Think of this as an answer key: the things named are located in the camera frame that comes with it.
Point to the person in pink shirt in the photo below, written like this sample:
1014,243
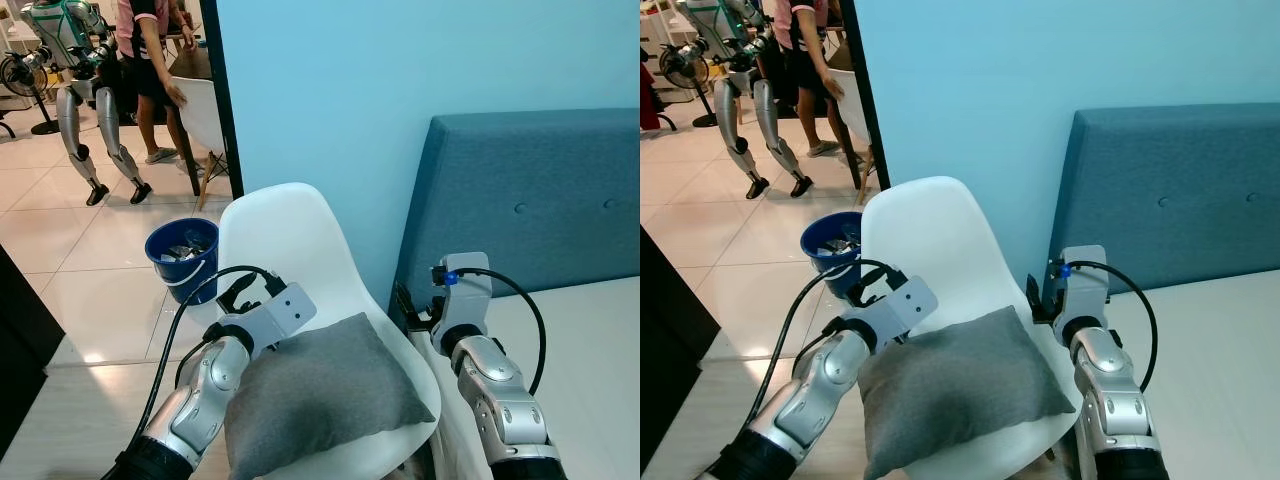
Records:
800,60
150,70

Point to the silver humanoid robot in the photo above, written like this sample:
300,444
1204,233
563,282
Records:
70,115
725,110

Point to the blue upholstered headboard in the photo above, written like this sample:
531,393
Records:
530,200
1170,190

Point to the white chair with wooden legs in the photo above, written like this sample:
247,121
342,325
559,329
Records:
840,105
195,110

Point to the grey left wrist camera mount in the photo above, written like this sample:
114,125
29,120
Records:
905,310
285,312

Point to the grey pillow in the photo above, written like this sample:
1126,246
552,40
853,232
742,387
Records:
320,400
960,390

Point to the black standing fan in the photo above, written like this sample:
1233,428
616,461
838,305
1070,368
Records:
20,75
680,68

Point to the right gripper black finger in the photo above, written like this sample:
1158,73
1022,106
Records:
405,303
415,303
1045,293
1036,295

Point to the silver crumpled rubbish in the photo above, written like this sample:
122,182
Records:
838,243
188,248

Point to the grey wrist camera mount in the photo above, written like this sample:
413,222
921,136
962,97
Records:
905,310
1085,290
285,312
468,300

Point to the blue plastic bucket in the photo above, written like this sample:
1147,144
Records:
190,278
825,272

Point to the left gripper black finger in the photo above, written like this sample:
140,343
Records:
898,281
266,284
279,285
887,280

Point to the white plastic chair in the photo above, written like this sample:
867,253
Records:
290,240
930,230

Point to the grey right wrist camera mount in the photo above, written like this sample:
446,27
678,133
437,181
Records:
1085,290
468,300

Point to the black door frame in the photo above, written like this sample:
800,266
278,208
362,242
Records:
218,90
856,50

